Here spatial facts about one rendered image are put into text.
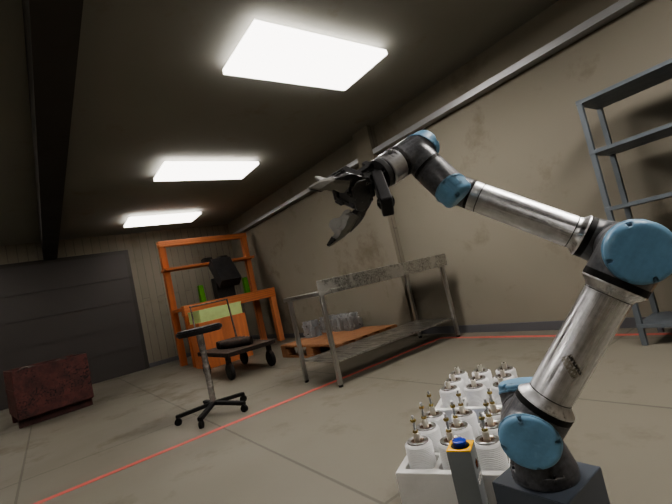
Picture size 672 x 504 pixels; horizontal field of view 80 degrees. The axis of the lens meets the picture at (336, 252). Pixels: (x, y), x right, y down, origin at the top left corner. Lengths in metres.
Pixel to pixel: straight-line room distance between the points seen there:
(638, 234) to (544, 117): 3.24
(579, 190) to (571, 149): 0.35
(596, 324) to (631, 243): 0.16
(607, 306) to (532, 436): 0.29
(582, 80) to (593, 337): 3.24
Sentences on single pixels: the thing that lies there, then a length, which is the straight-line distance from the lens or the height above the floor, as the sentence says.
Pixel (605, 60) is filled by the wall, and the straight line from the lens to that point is 3.98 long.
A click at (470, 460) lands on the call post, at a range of 1.33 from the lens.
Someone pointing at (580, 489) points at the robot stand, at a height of 0.30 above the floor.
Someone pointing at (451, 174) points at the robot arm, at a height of 1.04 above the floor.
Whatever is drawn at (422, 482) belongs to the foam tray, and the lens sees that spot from 1.56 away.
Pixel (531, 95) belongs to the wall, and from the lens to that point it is 4.17.
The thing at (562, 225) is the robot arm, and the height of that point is 0.87.
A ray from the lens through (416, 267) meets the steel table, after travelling 4.12.
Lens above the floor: 0.86
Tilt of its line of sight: 4 degrees up
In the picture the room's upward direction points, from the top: 13 degrees counter-clockwise
